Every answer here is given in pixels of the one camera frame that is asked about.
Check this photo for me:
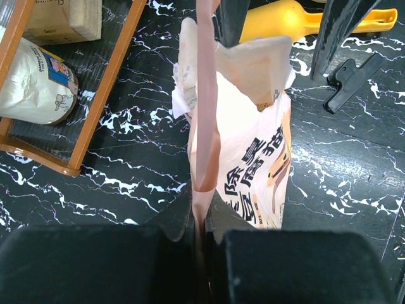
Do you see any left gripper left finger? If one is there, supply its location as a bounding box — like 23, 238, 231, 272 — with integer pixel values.
1, 186, 194, 303

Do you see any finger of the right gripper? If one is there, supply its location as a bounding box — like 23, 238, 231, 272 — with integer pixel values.
216, 0, 251, 46
310, 0, 380, 80

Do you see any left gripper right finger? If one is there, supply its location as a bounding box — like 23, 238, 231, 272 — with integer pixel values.
205, 194, 396, 303

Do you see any yellow plastic litter scoop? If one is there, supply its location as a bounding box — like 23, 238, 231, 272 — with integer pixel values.
239, 0, 398, 43

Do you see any black bag clip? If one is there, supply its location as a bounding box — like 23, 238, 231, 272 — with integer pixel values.
323, 54, 385, 114

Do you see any pink cat litter bag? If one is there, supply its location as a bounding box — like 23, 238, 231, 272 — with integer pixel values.
172, 1, 294, 303

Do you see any brown cardboard box under shelf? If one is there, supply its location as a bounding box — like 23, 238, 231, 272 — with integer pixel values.
23, 0, 103, 46

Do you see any wooden shelf rack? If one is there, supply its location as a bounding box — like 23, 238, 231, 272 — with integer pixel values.
1, 1, 146, 177

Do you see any white bag lower shelf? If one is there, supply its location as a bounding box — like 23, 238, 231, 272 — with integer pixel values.
1, 38, 78, 125

